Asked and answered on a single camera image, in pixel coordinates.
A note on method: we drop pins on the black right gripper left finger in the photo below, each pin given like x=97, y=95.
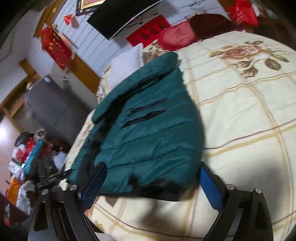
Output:
x=59, y=214

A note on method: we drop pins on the dark red velvet cushion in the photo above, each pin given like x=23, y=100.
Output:
x=209, y=25

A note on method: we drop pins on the red chinese knot hanging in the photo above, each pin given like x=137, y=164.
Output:
x=57, y=46

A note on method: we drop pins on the white plastic bag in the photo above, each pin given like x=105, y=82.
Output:
x=59, y=159

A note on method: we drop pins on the floral cream bed quilt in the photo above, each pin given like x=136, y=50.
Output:
x=244, y=87

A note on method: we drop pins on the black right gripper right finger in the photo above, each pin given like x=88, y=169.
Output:
x=255, y=221

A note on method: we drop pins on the white square pillow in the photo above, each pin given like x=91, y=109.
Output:
x=124, y=65

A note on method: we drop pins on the red shopping bag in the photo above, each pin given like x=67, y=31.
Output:
x=243, y=14

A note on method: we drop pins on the red calligraphy banner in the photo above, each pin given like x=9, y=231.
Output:
x=149, y=32

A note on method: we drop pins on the red heart-shaped cushion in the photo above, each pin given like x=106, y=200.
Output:
x=177, y=37

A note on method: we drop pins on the wall-mounted black television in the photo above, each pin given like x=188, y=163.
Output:
x=113, y=15

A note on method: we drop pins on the dark green puffer coat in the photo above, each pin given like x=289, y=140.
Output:
x=148, y=132

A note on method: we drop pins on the pile of colourful clutter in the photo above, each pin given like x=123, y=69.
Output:
x=33, y=160

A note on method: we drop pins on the grey refrigerator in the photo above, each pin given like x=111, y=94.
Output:
x=61, y=115

